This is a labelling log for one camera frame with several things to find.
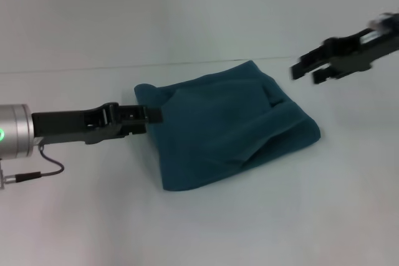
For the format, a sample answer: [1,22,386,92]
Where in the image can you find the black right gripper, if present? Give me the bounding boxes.
[289,13,399,86]

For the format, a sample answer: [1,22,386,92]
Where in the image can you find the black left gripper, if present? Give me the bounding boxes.
[31,101,164,146]

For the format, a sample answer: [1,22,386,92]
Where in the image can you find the teal blue shirt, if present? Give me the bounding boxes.
[133,59,322,192]

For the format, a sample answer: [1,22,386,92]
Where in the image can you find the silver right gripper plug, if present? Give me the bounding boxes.
[367,12,395,31]

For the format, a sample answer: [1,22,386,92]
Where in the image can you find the dark red left gripper cable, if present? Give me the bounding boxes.
[15,145,65,183]

